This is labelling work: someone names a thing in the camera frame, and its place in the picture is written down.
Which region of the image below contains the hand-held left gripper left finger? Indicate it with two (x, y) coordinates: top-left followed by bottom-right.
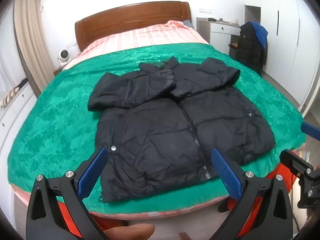
(26, 147), (109, 240)

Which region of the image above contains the pink striped bedsheet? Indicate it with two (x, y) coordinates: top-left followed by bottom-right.
(11, 20), (308, 222)

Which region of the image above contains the braided rope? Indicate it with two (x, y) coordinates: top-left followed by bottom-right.
(1, 79), (29, 108)

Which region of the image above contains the white wardrobe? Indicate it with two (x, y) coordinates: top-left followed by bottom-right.
(241, 0), (320, 110)

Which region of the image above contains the wooden headboard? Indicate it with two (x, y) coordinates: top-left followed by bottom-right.
(74, 1), (192, 52)

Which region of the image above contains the black coat on chair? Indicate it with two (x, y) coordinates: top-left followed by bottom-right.
(235, 22), (267, 77)

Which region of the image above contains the small white fan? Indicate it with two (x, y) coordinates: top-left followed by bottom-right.
(57, 49), (72, 67)

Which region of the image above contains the person's red clothing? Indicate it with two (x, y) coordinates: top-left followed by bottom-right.
(57, 162), (297, 240)

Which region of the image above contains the green plush blanket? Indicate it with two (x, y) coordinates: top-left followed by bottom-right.
(7, 42), (307, 214)

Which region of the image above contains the white low cabinet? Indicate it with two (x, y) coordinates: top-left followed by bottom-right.
(0, 5), (38, 155)

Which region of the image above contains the white desk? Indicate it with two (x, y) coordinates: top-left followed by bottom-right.
(196, 17), (242, 54)

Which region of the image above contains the person's left hand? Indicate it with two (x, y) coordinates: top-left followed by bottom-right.
(102, 224), (156, 240)

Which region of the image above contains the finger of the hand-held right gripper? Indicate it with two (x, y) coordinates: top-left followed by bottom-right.
(301, 122), (320, 141)
(279, 149), (320, 208)

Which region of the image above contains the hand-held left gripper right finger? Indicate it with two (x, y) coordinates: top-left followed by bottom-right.
(211, 149), (294, 240)

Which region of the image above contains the beige curtain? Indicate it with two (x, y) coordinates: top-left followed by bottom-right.
(14, 0), (57, 98)

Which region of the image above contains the black puffer jacket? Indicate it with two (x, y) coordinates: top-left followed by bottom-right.
(87, 57), (275, 203)

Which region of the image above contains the wooden chair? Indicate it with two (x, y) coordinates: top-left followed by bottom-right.
(228, 41), (240, 58)

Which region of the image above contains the blue hooded garment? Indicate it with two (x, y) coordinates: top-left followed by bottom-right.
(246, 21), (269, 49)

